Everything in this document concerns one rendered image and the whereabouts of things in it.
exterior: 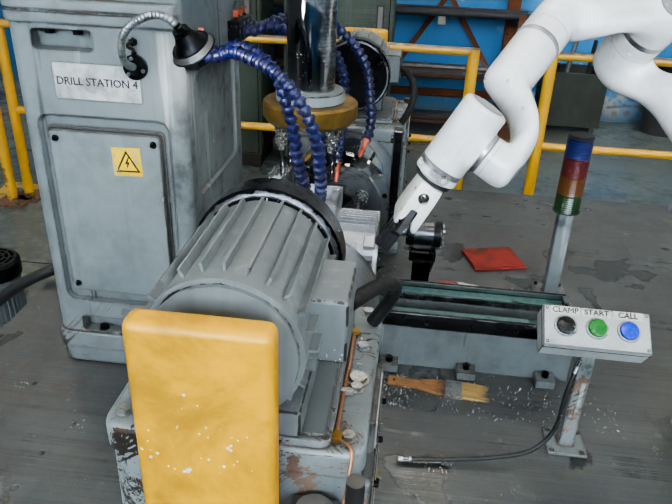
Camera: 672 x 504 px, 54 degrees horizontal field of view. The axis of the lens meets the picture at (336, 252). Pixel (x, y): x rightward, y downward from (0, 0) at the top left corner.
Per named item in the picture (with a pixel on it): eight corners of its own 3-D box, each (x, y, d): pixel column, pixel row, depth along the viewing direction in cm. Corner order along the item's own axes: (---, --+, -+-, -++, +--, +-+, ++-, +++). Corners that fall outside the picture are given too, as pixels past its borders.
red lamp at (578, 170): (562, 178, 154) (566, 160, 152) (558, 170, 159) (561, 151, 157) (589, 180, 153) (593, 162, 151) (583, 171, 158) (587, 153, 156)
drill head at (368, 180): (280, 260, 157) (280, 159, 145) (308, 195, 193) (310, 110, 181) (386, 270, 154) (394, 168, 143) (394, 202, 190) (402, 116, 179)
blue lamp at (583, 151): (566, 160, 152) (570, 141, 149) (561, 151, 157) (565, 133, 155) (593, 162, 151) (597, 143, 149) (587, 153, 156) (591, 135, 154)
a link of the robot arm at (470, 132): (468, 175, 125) (429, 146, 125) (514, 118, 119) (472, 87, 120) (462, 186, 117) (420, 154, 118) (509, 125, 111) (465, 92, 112)
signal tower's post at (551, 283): (534, 299, 168) (567, 138, 148) (530, 283, 175) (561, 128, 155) (567, 302, 167) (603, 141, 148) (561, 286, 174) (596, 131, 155)
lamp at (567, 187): (558, 196, 156) (562, 178, 154) (554, 187, 161) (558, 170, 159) (585, 198, 155) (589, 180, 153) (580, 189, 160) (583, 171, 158)
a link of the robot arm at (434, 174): (462, 185, 118) (452, 198, 119) (461, 168, 126) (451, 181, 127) (424, 160, 117) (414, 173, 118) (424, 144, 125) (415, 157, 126)
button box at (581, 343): (536, 353, 112) (544, 343, 107) (536, 313, 115) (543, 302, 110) (642, 364, 110) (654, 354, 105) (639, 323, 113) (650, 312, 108)
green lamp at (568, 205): (555, 214, 158) (558, 196, 156) (551, 204, 163) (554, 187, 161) (581, 216, 157) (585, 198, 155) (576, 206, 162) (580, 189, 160)
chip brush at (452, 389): (386, 389, 134) (386, 385, 133) (389, 374, 138) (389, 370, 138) (489, 404, 131) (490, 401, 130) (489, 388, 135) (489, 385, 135)
